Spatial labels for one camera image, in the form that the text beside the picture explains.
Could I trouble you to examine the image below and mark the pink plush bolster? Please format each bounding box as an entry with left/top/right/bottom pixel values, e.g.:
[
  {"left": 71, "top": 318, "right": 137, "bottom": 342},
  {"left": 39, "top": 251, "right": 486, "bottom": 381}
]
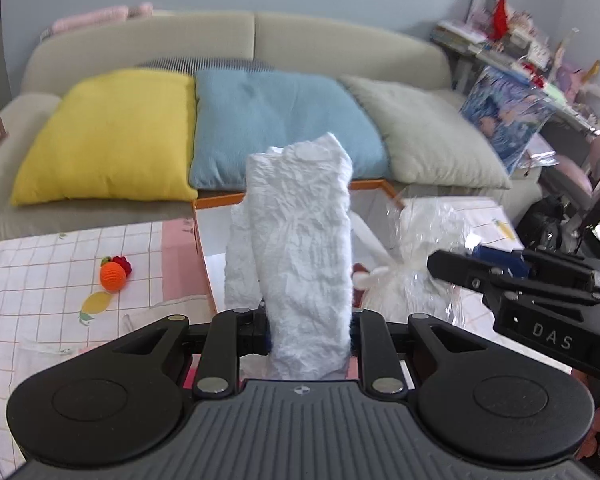
[{"left": 50, "top": 4, "right": 153, "bottom": 33}]

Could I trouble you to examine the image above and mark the purple bag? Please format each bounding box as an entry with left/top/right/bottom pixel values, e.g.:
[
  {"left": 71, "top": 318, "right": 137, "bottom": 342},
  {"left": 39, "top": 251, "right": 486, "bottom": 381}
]
[{"left": 555, "top": 62, "right": 587, "bottom": 96}]

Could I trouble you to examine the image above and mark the grey-green pillow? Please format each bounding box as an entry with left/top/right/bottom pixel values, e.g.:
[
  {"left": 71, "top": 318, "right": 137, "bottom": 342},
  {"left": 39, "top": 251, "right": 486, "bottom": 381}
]
[{"left": 337, "top": 75, "right": 512, "bottom": 190}]

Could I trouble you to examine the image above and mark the blue pillow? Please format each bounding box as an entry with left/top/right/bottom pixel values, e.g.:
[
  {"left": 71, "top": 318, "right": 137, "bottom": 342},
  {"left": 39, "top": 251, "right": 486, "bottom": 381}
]
[{"left": 187, "top": 69, "right": 393, "bottom": 190}]

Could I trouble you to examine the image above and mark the orange crochet fruit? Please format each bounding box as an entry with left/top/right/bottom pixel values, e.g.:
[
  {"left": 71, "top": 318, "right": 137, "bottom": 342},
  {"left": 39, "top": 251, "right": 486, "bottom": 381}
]
[{"left": 99, "top": 259, "right": 128, "bottom": 292}]

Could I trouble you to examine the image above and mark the pink chair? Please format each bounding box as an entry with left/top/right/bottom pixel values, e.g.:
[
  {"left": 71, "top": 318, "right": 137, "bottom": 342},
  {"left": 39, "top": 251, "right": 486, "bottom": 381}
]
[{"left": 540, "top": 127, "right": 600, "bottom": 206}]

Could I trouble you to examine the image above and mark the clear plastic bag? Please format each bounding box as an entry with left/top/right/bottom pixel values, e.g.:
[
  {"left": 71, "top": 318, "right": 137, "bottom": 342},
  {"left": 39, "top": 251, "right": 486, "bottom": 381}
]
[{"left": 350, "top": 199, "right": 486, "bottom": 328}]

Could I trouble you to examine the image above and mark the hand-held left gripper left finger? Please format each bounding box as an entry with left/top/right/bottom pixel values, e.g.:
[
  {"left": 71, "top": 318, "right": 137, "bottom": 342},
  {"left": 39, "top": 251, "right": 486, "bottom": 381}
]
[{"left": 111, "top": 308, "right": 272, "bottom": 400}]

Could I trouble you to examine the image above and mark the red white soft toy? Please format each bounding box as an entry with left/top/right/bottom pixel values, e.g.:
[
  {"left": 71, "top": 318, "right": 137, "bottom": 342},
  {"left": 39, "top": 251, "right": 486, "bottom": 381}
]
[{"left": 352, "top": 262, "right": 388, "bottom": 306}]

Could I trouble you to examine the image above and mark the white towel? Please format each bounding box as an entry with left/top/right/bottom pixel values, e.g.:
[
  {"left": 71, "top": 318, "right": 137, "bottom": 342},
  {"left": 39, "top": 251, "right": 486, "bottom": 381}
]
[{"left": 224, "top": 132, "right": 355, "bottom": 380}]

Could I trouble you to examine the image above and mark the yellow pillow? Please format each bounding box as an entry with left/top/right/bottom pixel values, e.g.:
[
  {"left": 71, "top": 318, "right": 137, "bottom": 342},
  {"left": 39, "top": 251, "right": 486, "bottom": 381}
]
[{"left": 10, "top": 69, "right": 199, "bottom": 207}]

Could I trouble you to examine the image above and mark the striped pillow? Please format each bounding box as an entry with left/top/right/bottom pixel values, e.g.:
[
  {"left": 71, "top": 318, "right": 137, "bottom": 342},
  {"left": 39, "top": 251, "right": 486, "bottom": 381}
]
[{"left": 135, "top": 56, "right": 276, "bottom": 73}]

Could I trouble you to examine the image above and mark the orange cardboard box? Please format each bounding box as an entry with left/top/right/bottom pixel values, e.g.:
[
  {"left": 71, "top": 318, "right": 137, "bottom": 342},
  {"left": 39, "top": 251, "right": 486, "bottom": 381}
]
[{"left": 192, "top": 179, "right": 406, "bottom": 321}]

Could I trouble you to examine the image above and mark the stack of books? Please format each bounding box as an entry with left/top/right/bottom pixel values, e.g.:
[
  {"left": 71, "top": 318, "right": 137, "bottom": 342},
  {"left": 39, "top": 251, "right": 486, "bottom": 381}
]
[{"left": 430, "top": 20, "right": 486, "bottom": 53}]

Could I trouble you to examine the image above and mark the red hanging ornament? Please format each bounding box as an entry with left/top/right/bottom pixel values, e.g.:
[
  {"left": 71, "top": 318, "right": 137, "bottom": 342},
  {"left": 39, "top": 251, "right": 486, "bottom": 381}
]
[{"left": 489, "top": 0, "right": 511, "bottom": 41}]

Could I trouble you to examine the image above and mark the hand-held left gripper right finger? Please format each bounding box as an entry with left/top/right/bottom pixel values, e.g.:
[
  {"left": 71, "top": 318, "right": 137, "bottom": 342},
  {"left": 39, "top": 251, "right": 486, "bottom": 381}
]
[{"left": 351, "top": 309, "right": 487, "bottom": 397}]

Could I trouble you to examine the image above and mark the beige sofa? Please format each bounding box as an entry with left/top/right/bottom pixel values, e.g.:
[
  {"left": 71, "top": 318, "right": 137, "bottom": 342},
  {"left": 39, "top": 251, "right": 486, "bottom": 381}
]
[{"left": 0, "top": 10, "right": 546, "bottom": 246}]

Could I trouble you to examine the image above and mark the black backpack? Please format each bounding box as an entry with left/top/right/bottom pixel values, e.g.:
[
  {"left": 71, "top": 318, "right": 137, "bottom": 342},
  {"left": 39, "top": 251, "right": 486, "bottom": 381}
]
[{"left": 515, "top": 195, "right": 571, "bottom": 256}]

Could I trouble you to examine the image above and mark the checked lemon print tablecloth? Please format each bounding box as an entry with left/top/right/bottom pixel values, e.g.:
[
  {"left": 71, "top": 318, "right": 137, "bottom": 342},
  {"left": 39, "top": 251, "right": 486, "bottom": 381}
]
[{"left": 0, "top": 195, "right": 531, "bottom": 476}]

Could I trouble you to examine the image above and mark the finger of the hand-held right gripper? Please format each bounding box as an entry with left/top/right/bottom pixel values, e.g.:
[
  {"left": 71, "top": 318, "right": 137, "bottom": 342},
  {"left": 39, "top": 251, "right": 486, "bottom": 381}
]
[
  {"left": 472, "top": 244, "right": 597, "bottom": 286},
  {"left": 426, "top": 249, "right": 599, "bottom": 307}
]

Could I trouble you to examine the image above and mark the white desk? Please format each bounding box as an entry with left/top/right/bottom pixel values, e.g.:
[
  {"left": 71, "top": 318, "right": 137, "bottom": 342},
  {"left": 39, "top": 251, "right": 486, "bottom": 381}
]
[{"left": 430, "top": 20, "right": 600, "bottom": 161}]

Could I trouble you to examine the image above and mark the cartoon printed pillow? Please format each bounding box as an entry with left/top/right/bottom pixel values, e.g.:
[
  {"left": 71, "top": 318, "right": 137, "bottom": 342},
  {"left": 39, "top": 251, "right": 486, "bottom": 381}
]
[{"left": 460, "top": 66, "right": 556, "bottom": 173}]

